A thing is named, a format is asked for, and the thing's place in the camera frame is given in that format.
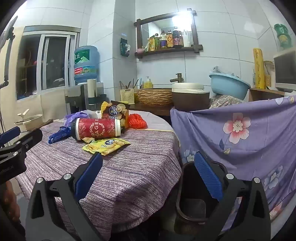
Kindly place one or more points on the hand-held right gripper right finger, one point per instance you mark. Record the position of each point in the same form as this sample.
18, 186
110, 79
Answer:
208, 178

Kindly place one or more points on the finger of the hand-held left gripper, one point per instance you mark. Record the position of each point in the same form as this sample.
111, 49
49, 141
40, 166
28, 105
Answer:
29, 139
9, 136

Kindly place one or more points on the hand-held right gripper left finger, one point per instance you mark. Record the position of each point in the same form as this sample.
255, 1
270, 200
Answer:
89, 176

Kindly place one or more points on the blue plastic wrapper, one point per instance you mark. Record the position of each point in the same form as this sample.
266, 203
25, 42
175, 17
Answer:
59, 135

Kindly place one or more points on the brown plastic bin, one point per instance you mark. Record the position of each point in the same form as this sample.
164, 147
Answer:
192, 208

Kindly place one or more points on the yellow snack packet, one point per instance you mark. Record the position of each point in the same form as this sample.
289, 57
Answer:
106, 146

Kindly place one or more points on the red patterned cup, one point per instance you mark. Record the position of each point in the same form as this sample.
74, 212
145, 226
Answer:
97, 128

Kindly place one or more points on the purple plastic bag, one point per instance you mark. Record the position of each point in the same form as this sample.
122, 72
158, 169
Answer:
76, 115

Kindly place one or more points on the white paper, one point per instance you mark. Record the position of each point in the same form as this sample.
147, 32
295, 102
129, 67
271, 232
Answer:
96, 114

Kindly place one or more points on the brown snack bag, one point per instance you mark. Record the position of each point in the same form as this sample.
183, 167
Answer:
116, 111

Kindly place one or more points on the yellow wavy wrapper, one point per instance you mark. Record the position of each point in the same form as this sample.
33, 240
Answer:
105, 107

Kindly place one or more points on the red foam fruit net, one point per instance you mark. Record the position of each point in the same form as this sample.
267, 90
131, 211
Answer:
137, 121

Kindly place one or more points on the person's left hand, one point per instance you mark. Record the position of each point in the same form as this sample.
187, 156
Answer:
10, 201

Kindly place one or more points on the pot with lid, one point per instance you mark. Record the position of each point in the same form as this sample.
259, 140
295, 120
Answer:
29, 120

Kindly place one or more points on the purple floral sheet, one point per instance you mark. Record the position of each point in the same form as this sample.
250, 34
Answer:
254, 143

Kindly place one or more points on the grey water dispenser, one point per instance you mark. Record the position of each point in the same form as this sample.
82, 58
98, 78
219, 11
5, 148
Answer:
74, 92

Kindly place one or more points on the brown patterned cloth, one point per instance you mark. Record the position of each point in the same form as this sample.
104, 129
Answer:
222, 102

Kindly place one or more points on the sliding window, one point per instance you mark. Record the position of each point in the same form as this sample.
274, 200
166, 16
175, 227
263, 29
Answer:
53, 62

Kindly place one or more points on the white cup tube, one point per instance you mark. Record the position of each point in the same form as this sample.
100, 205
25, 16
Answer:
91, 88

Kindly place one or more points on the black light stand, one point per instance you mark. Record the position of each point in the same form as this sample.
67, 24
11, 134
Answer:
9, 51

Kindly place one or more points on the blue plastic basin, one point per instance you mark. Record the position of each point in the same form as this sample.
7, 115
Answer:
229, 87

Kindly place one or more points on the blue water jug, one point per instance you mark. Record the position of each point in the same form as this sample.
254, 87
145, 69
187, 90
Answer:
86, 62

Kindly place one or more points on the wicker basket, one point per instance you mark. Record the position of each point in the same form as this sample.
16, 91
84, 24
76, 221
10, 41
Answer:
155, 97

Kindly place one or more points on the wooden cabinet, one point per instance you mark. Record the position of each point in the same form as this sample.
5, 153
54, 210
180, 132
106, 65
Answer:
261, 95

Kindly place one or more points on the brass faucet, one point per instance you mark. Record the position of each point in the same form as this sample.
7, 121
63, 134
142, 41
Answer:
178, 77

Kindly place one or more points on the grey plastic bag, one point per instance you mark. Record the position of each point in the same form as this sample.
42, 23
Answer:
219, 70

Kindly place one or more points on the yellow soap bottle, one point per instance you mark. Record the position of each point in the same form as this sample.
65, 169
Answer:
148, 83

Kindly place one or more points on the yellow roll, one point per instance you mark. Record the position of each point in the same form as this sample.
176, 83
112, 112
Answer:
258, 69

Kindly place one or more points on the bamboo utensil holder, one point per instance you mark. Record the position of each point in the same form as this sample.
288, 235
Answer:
268, 74

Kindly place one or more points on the white microwave oven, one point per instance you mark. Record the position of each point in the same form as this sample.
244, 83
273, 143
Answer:
285, 69

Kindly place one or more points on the small pink object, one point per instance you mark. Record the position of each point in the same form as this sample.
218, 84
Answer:
140, 50

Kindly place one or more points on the white bottle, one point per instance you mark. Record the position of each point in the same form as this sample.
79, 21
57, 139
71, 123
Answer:
187, 39

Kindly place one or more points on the large dark bottle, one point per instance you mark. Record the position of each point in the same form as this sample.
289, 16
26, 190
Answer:
177, 39

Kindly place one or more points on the yellow label bottle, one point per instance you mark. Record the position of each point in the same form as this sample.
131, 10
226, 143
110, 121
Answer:
170, 40

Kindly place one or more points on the dark-capped sauce bottle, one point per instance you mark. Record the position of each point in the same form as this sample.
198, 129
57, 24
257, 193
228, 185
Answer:
163, 41

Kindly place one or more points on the green bottle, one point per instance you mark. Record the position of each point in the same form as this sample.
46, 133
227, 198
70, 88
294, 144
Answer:
157, 42

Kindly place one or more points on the yellow carton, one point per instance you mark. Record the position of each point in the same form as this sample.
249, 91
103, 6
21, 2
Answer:
152, 44

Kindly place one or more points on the wooden framed mirror shelf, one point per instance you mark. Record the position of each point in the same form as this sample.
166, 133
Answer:
138, 34

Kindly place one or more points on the dark wall-hung bag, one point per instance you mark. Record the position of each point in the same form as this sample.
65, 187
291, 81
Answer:
124, 47

